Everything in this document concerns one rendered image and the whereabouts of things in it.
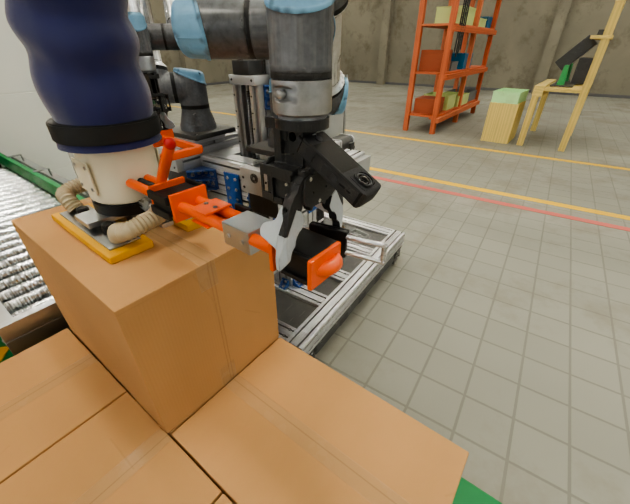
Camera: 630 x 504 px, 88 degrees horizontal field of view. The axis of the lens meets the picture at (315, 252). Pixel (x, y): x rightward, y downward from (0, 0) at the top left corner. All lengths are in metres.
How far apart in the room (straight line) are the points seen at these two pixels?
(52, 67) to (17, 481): 0.87
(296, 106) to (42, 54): 0.56
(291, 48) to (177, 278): 0.49
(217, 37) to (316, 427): 0.83
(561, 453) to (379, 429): 0.99
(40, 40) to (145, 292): 0.49
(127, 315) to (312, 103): 0.51
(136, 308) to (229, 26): 0.50
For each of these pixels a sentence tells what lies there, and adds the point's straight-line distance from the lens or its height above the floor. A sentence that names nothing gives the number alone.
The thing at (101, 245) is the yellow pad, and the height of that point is 0.96.
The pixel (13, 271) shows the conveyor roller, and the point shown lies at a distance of 1.89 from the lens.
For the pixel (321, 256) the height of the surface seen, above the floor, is 1.09.
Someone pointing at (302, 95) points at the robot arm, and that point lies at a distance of 0.42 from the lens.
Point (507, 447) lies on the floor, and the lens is 1.69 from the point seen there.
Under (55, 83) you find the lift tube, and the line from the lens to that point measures 0.86.
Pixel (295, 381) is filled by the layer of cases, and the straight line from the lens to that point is 1.00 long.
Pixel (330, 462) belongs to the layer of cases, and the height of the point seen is 0.54.
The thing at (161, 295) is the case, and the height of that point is 0.92.
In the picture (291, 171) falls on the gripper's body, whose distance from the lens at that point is 0.44.
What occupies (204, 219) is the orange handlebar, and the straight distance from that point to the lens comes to 0.64.
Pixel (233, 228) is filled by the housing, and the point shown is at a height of 1.08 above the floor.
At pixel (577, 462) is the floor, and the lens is 1.79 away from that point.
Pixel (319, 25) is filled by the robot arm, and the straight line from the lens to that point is 0.42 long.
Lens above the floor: 1.35
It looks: 32 degrees down
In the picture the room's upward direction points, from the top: straight up
